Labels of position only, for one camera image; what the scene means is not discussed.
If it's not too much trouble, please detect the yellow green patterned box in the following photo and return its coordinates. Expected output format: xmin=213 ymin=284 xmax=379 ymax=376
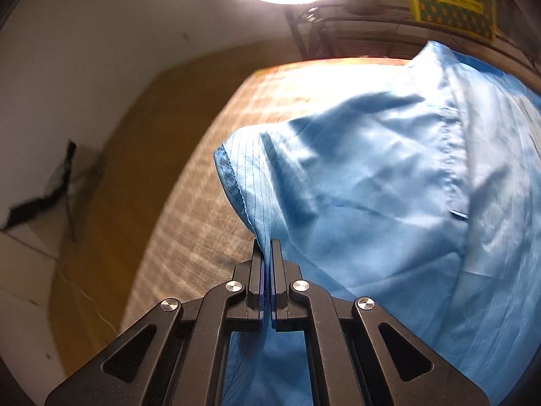
xmin=401 ymin=0 xmax=497 ymax=41

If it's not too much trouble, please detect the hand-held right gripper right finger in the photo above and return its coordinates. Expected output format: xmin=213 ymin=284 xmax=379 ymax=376
xmin=270 ymin=239 xmax=491 ymax=406

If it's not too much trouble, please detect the blue striped work coat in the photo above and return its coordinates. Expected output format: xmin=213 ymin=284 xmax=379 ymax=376
xmin=213 ymin=40 xmax=541 ymax=406

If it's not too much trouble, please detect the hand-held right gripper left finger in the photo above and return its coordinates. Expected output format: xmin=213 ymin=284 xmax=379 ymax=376
xmin=44 ymin=239 xmax=271 ymax=406

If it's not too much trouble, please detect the black metal rack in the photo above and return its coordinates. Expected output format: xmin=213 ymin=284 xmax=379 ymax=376
xmin=285 ymin=4 xmax=541 ymax=77

